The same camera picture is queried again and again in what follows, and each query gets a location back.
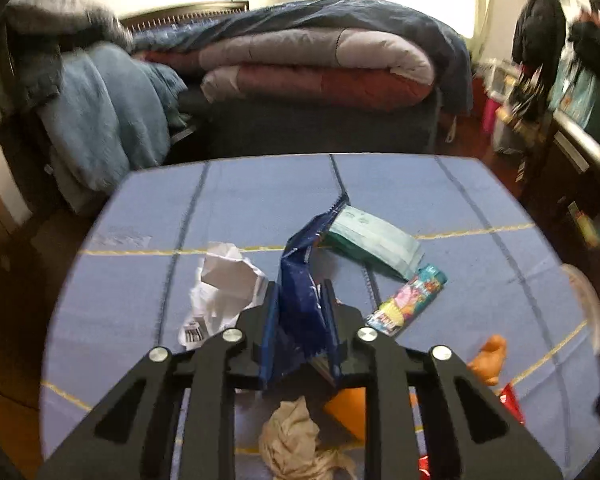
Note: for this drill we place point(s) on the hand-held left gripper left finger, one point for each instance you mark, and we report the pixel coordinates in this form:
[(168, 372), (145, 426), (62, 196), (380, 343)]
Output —
[(252, 342)]

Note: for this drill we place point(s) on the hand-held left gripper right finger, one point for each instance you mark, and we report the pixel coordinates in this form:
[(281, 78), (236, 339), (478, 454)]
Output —
[(349, 346)]

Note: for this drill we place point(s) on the blue foil snack wrapper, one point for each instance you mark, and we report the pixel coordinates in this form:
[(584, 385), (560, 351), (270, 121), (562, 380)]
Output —
[(300, 300)]

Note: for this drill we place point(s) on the white paper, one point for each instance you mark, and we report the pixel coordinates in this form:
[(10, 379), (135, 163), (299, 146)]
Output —
[(225, 280)]

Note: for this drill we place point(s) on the red wrapper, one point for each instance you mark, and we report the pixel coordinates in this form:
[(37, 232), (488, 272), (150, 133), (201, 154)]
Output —
[(511, 402), (425, 469)]

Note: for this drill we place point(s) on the white waste bin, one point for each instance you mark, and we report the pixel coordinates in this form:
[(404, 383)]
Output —
[(587, 300)]

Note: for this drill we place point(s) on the orange peel piece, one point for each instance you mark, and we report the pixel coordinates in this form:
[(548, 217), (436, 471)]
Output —
[(350, 410), (490, 357)]

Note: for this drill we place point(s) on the colourful printed packet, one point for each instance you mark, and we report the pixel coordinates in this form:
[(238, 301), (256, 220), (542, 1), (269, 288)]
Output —
[(405, 301)]

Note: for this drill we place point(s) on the crumpled beige tissue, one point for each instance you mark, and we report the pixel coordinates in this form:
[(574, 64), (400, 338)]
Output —
[(290, 435)]

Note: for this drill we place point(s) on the green tissue pack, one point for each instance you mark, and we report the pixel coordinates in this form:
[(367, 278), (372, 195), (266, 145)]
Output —
[(375, 240)]

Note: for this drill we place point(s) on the blue checked tablecloth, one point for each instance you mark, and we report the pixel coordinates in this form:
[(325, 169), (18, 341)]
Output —
[(260, 200)]

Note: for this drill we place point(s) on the bed with dark sheet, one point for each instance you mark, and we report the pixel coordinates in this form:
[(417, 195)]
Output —
[(305, 130)]

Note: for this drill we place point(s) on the pink box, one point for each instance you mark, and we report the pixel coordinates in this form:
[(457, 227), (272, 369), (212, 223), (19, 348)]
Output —
[(491, 115)]

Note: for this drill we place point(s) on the dark wooden dresser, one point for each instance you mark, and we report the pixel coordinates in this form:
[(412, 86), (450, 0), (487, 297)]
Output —
[(565, 175)]

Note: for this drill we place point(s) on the light blue fleece blanket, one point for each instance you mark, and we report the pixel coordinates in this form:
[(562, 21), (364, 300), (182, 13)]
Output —
[(100, 110)]

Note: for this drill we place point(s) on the folded grey and red quilt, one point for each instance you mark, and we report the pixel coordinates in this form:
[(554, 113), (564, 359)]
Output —
[(310, 65)]

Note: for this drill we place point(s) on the dark blue duvet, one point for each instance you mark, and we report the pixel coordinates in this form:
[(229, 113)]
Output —
[(330, 12)]

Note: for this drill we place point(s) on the dark wooden headboard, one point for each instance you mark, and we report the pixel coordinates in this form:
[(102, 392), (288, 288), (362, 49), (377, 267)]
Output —
[(180, 14)]

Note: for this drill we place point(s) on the teal bag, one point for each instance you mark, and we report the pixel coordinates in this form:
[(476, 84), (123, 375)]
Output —
[(582, 95)]

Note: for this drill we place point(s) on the grey cloth pile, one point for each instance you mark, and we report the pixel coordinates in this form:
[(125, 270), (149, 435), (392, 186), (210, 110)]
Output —
[(35, 35)]

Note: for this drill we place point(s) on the pile of dark coats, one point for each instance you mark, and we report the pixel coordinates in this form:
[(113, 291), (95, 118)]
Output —
[(545, 20)]

